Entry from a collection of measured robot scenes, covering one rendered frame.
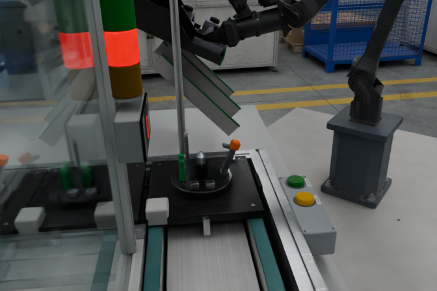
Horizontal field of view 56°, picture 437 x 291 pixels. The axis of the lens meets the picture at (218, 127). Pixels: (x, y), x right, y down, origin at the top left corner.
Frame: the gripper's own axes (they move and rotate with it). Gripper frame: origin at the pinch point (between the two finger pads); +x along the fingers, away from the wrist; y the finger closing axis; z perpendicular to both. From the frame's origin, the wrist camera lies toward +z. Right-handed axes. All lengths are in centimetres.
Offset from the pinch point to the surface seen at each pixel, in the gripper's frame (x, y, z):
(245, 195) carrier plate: -4.1, 29.4, -32.1
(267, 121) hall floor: 29, -238, -109
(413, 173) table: -44, -7, -52
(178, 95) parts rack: 11.5, 9.7, -11.8
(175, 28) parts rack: 7.3, 9.9, 4.5
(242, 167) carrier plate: -2.0, 17.6, -30.9
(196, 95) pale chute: 8.0, 5.8, -13.6
